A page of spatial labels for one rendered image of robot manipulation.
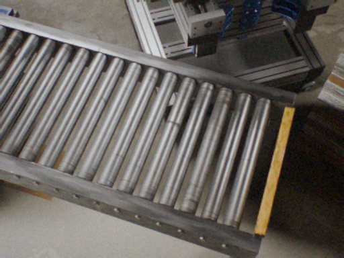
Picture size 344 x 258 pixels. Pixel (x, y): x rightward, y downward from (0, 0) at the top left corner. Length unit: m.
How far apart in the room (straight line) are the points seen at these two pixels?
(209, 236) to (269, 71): 1.20
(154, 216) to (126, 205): 0.09
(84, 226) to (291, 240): 0.96
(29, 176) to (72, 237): 0.80
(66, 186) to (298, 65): 1.41
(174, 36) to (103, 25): 0.55
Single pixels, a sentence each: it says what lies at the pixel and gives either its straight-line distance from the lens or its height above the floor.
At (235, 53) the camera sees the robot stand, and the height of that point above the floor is 0.21.
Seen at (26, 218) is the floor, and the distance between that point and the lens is 2.18.
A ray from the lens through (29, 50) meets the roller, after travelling 1.61.
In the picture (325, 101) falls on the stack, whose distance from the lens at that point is 1.88.
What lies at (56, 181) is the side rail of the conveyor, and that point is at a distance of 1.32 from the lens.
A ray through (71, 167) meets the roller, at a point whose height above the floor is 0.79.
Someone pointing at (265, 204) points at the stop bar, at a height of 0.82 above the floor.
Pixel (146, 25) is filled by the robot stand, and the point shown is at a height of 0.23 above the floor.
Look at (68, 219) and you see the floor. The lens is 2.13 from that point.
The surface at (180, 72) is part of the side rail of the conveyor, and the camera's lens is 1.47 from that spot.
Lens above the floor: 1.98
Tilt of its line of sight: 61 degrees down
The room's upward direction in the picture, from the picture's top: straight up
